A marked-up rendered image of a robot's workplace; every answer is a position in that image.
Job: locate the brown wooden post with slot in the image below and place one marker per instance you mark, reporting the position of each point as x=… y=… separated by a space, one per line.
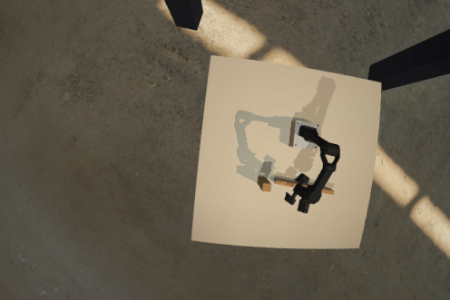
x=264 y=184

